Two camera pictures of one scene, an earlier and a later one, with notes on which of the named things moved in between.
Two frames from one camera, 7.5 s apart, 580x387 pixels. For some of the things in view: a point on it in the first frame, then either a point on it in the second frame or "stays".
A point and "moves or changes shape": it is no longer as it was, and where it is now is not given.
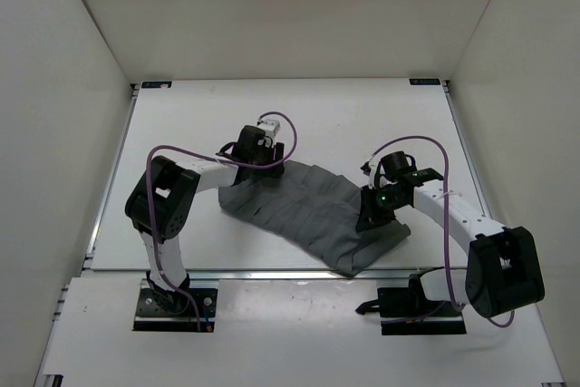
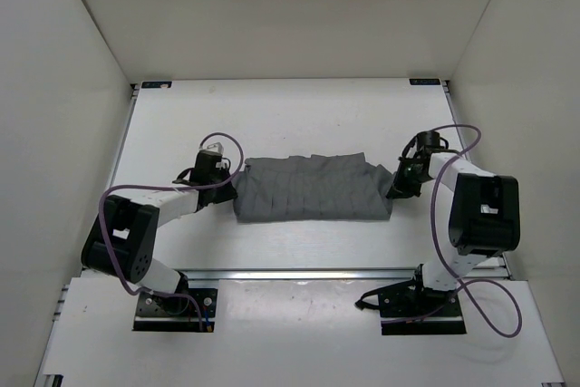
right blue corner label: [424, 82] stays
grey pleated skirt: [319, 208] moves or changes shape
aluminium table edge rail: [261, 275] stays
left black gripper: [279, 152] -> [227, 195]
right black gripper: [370, 217] -> [399, 189]
